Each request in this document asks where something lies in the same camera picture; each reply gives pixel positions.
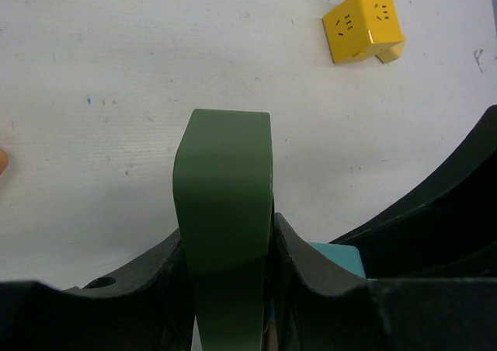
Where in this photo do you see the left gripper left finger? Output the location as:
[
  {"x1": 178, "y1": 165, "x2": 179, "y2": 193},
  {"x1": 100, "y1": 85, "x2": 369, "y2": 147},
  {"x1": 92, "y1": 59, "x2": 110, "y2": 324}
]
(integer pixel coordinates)
[{"x1": 1, "y1": 231, "x2": 194, "y2": 350}]

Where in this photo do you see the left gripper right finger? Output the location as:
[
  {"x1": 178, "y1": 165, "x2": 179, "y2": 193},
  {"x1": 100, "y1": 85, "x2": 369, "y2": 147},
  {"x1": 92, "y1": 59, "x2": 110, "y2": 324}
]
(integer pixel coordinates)
[{"x1": 271, "y1": 214, "x2": 496, "y2": 350}]

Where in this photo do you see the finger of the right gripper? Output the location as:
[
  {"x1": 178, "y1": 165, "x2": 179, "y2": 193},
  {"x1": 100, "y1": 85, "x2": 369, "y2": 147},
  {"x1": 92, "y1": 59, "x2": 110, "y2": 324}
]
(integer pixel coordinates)
[{"x1": 334, "y1": 106, "x2": 496, "y2": 277}]

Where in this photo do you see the blue plug adapter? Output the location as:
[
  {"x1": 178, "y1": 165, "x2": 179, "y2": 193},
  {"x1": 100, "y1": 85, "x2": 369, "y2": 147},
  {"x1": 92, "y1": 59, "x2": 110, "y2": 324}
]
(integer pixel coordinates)
[{"x1": 267, "y1": 241, "x2": 367, "y2": 325}]

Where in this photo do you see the green power strip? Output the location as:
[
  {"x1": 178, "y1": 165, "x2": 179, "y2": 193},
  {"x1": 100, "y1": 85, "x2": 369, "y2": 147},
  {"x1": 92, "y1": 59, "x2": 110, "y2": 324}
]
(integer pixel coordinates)
[{"x1": 172, "y1": 109, "x2": 273, "y2": 350}]

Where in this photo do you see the orange power strip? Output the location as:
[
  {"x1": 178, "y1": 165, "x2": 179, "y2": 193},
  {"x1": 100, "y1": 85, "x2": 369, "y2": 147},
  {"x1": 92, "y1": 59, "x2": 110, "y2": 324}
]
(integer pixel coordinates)
[{"x1": 0, "y1": 149, "x2": 9, "y2": 175}]

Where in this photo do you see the yellow cube socket adapter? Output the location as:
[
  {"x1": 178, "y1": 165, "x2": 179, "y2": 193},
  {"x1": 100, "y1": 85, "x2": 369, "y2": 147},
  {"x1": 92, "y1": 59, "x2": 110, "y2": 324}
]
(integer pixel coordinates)
[{"x1": 322, "y1": 0, "x2": 405, "y2": 64}]

